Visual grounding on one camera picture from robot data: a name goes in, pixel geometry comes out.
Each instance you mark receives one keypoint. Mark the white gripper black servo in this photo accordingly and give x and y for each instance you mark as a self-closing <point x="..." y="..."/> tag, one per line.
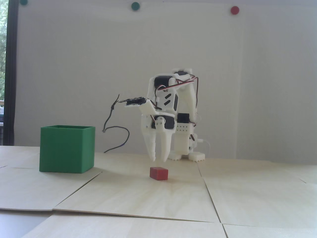
<point x="148" y="125"/>

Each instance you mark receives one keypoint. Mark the red block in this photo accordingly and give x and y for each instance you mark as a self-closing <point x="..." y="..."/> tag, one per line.
<point x="158" y="173"/>

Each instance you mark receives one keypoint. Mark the green open box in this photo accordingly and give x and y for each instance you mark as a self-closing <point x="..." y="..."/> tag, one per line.
<point x="66" y="151"/>

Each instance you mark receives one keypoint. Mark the green round magnet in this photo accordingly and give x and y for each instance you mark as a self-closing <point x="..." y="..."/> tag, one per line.
<point x="135" y="6"/>
<point x="23" y="2"/>

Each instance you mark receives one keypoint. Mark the red round magnet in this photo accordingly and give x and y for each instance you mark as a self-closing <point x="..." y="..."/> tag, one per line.
<point x="234" y="10"/>

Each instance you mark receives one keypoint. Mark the wrist camera on white mount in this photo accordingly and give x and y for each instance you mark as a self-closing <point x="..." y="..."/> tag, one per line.
<point x="147" y="106"/>

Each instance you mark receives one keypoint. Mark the black window frame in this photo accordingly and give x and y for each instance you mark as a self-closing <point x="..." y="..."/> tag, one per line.
<point x="11" y="74"/>

